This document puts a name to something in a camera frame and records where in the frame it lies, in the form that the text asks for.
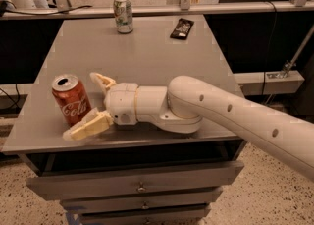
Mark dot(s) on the grey drawer cabinet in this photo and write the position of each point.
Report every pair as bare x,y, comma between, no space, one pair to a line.
147,56

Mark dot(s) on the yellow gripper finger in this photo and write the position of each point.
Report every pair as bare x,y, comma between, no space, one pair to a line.
94,122
105,83

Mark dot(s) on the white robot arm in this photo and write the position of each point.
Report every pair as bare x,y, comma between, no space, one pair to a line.
181,105

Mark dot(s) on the middle grey drawer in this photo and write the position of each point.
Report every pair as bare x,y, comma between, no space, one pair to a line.
142,201

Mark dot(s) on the top grey drawer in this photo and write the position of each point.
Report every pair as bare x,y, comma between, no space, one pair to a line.
136,181

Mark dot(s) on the grey drawer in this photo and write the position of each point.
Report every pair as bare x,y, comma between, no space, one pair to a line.
146,217
142,201
136,181

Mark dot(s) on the grey metal rail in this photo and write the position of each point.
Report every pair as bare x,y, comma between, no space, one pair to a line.
85,12

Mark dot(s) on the red coke can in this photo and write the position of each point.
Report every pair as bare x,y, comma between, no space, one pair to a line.
71,97

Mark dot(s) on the bottom grey drawer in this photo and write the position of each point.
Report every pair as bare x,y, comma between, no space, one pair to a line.
146,217

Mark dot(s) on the black snack bar wrapper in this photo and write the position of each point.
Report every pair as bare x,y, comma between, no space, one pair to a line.
182,29

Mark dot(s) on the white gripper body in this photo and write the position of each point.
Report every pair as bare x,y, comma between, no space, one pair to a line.
120,103

